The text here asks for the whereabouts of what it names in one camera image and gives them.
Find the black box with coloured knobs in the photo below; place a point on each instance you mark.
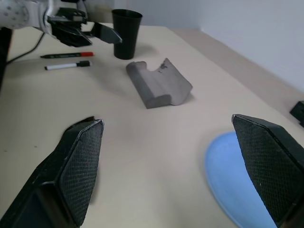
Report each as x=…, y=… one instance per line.
x=298, y=109

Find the black plastic cup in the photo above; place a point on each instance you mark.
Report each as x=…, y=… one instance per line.
x=128, y=51

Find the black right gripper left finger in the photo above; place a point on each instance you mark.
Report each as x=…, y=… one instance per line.
x=71, y=171

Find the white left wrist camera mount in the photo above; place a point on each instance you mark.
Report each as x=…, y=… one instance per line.
x=44, y=21

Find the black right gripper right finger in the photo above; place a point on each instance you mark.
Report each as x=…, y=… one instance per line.
x=268, y=166

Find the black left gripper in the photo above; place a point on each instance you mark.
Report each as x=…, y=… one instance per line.
x=69, y=16

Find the green marker with red cap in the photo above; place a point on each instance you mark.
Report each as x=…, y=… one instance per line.
x=64, y=55

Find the grey pencil case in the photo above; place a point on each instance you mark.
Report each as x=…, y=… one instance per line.
x=161, y=83

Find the white marker with black cap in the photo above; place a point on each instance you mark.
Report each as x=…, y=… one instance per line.
x=59, y=66

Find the light blue plate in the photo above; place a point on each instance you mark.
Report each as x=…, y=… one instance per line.
x=225, y=166

